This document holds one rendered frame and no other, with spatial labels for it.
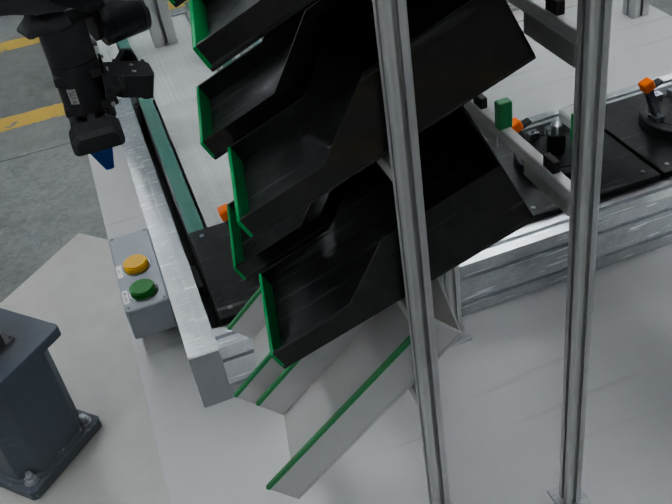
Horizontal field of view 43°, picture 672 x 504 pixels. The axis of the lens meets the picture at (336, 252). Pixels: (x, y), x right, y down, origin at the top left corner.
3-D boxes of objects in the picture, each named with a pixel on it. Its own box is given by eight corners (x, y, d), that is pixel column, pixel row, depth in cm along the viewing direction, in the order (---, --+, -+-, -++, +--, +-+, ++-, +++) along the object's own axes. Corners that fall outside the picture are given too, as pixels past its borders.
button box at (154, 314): (135, 340, 134) (124, 311, 131) (117, 266, 151) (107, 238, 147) (178, 326, 136) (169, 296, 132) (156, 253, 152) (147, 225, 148)
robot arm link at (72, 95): (52, 97, 96) (106, 82, 97) (42, 38, 111) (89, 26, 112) (76, 159, 101) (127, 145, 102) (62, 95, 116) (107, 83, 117)
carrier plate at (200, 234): (223, 330, 126) (219, 319, 125) (190, 242, 144) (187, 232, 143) (374, 279, 130) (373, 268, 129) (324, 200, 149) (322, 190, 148)
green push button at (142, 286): (134, 307, 133) (130, 297, 131) (130, 292, 136) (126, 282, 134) (159, 299, 133) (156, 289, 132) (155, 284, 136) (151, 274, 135)
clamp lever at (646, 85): (655, 120, 147) (644, 87, 142) (647, 115, 148) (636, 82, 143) (672, 107, 146) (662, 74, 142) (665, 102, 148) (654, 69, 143)
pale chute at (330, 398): (299, 500, 96) (266, 489, 94) (285, 413, 107) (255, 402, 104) (463, 334, 85) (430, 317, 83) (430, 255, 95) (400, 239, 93)
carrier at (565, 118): (528, 228, 135) (528, 161, 128) (460, 158, 154) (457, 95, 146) (660, 184, 140) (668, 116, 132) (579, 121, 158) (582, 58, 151)
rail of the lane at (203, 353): (204, 408, 126) (187, 355, 120) (121, 140, 195) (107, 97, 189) (240, 395, 127) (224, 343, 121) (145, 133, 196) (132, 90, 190)
